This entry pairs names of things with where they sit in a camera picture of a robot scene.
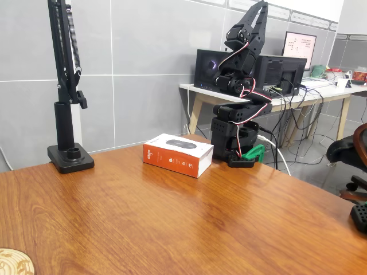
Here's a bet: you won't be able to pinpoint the orange white mouse box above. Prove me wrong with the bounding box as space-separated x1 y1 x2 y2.
142 133 214 179

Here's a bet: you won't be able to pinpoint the open black computer case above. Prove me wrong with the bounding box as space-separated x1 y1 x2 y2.
255 56 308 97

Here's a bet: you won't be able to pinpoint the computer monitor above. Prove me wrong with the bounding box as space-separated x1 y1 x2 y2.
282 32 318 71

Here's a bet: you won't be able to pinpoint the white desk wooden legs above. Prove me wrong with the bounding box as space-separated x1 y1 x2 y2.
179 82 367 148

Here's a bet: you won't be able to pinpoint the green cloth bundle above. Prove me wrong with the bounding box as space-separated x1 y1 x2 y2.
311 65 327 78

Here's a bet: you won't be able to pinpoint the green table clamp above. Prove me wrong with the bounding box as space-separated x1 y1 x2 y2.
241 144 266 164

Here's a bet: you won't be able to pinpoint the red tin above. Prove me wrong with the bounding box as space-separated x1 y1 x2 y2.
352 70 367 84

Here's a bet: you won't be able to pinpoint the black office chair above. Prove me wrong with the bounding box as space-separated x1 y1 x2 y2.
326 123 367 203

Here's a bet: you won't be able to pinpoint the black stand clamp base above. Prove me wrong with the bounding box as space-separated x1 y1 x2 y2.
47 101 95 175

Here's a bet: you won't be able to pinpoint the round wooden coaster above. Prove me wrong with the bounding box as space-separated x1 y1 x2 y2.
0 247 36 275

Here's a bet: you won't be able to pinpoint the red white servo cable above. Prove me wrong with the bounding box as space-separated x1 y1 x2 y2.
219 41 273 158

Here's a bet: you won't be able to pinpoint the black robot usb cable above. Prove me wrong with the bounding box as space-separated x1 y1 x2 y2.
257 125 279 170

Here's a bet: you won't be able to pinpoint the white robot power cable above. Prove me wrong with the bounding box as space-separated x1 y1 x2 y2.
257 135 292 176

